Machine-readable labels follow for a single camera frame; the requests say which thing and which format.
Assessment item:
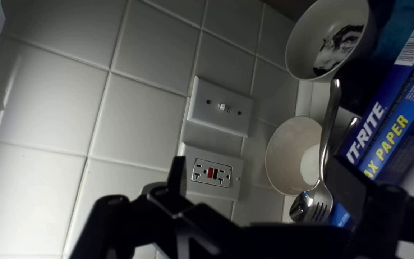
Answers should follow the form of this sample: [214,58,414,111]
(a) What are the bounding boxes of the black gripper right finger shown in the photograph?
[358,183,414,259]

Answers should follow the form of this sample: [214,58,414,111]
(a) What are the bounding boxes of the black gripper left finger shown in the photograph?
[69,154,247,259]

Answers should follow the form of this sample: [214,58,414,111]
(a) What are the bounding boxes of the metal spoon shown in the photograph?
[288,189,319,225]

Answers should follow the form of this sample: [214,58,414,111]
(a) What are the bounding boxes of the blue wax paper box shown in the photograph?
[335,9,414,227]

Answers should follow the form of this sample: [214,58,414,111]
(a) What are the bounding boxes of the metal fork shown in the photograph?
[306,78,344,225]

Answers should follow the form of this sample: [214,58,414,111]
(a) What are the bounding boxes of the plain white bowl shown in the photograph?
[263,115,336,197]

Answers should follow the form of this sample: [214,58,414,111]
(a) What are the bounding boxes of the white bowl with dark print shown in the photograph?
[283,0,380,84]

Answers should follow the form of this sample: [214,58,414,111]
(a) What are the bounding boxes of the white wall outlet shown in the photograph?
[180,143,246,202]

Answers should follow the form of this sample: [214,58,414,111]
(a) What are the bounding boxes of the white light switch plate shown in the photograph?
[185,75,256,140]

